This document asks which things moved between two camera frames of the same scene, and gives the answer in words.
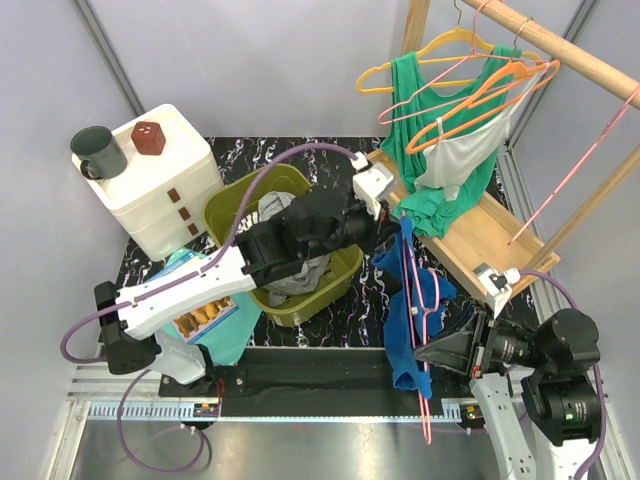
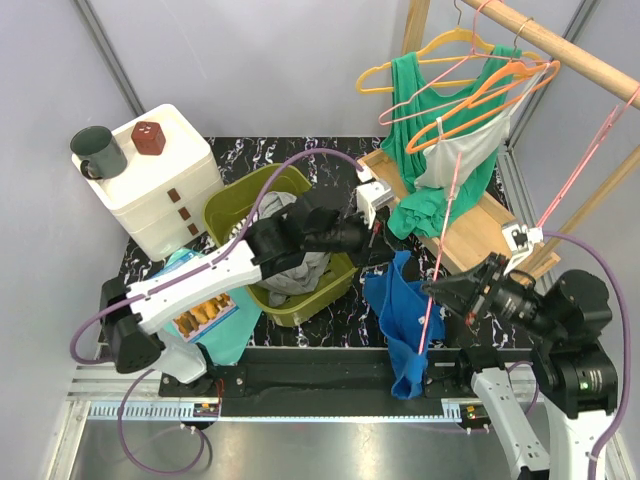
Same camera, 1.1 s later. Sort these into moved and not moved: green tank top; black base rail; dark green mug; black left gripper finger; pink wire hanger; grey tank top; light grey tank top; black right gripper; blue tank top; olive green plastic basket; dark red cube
Moved: black left gripper finger; black right gripper; blue tank top
Not moved: dark red cube; green tank top; light grey tank top; pink wire hanger; black base rail; grey tank top; olive green plastic basket; dark green mug
